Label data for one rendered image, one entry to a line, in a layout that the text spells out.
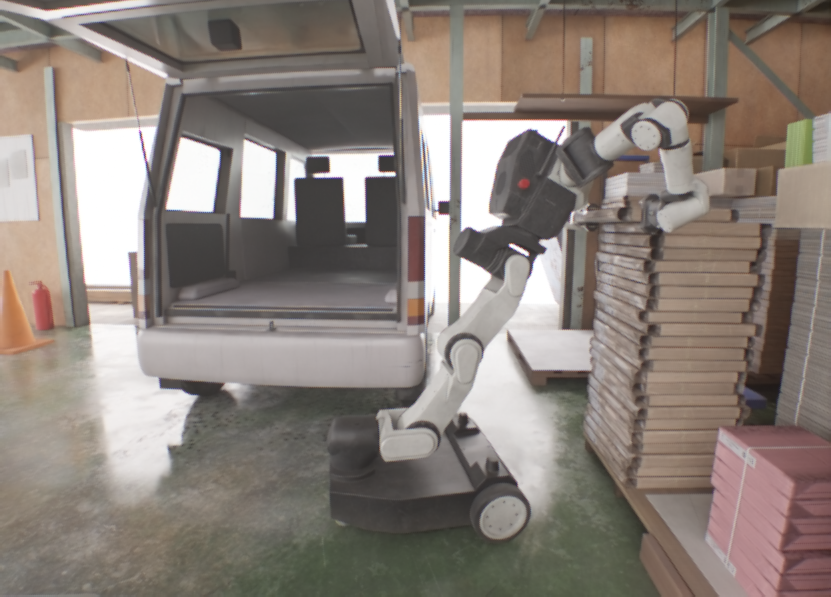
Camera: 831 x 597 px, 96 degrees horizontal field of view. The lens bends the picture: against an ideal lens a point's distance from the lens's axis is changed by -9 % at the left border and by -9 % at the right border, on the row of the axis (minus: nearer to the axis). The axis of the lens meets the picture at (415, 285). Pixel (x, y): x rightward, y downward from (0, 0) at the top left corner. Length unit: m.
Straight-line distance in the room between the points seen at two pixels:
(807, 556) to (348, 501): 1.23
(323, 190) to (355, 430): 2.75
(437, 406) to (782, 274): 2.49
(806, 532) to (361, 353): 1.55
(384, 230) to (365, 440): 2.56
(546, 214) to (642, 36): 3.26
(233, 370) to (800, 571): 2.07
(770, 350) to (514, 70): 2.94
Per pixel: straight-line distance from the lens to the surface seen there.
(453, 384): 1.46
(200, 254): 2.74
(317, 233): 3.93
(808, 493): 1.33
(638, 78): 4.42
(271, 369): 2.03
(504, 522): 1.55
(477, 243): 1.41
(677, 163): 1.21
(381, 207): 3.78
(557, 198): 1.46
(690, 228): 1.59
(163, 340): 2.30
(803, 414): 1.77
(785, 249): 3.34
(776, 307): 3.38
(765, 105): 4.96
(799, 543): 1.40
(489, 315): 1.47
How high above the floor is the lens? 1.03
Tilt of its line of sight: 8 degrees down
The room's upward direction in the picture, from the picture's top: straight up
